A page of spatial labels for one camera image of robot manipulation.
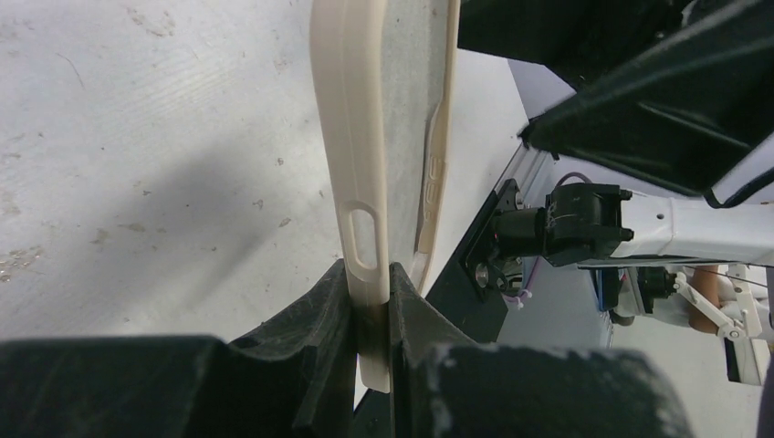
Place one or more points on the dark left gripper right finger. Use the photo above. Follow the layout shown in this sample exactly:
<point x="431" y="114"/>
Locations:
<point x="444" y="384"/>

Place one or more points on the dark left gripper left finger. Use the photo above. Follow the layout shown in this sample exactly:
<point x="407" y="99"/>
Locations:
<point x="292" y="376"/>

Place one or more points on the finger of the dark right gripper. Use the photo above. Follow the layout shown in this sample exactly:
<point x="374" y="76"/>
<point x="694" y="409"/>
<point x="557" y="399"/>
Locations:
<point x="681" y="115"/>

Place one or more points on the cream phone case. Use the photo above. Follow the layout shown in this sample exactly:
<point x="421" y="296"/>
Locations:
<point x="383" y="75"/>

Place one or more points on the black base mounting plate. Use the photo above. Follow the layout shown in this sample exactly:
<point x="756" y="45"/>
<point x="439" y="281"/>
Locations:
<point x="466" y="291"/>

